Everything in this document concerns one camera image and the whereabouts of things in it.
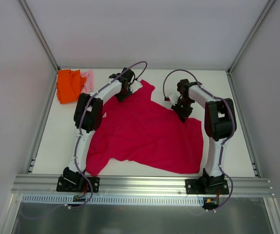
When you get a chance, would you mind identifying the red t shirt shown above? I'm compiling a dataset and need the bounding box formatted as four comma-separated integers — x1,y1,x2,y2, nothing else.
86,80,203,176

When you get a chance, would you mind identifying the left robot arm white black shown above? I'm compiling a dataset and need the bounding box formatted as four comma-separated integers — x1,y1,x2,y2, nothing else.
58,68,138,192

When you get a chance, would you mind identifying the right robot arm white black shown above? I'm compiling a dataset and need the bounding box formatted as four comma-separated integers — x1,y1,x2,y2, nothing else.
169,79,237,195

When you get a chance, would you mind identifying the pink t shirt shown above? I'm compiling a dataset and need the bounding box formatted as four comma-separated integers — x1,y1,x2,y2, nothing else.
80,70,94,94

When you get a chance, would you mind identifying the orange t shirt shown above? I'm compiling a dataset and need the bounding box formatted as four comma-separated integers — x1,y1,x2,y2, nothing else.
56,69,82,104

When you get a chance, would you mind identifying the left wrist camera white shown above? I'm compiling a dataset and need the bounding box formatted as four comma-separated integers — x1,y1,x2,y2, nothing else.
129,80,143,94

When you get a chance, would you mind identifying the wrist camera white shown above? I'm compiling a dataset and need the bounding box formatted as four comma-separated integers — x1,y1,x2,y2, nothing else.
164,93,179,105
129,80,143,94

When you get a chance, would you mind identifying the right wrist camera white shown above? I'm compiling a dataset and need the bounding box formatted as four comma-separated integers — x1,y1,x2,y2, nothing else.
164,93,179,105

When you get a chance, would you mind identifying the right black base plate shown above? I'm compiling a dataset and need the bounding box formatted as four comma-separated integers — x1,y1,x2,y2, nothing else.
185,178,230,195

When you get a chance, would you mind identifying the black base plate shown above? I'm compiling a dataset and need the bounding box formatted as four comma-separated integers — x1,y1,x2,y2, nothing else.
56,176,100,193
185,178,230,195

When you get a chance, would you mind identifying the right aluminium frame post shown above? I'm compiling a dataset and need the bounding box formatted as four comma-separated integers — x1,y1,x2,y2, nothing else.
226,0,276,73

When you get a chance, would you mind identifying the aluminium frame post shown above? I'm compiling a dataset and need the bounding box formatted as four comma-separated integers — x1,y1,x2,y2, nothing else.
18,0,60,71
226,0,276,73

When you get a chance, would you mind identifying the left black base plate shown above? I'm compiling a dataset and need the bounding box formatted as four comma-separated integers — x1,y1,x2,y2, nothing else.
56,176,100,193

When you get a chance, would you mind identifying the aluminium mounting rail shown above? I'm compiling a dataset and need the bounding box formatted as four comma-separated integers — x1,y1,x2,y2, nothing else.
11,174,276,197

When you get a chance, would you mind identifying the white slotted cable duct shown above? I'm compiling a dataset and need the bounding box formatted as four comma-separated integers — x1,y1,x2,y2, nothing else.
21,194,204,207

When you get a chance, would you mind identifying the left aluminium frame post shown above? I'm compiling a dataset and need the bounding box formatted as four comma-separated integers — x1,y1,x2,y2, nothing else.
18,0,60,71

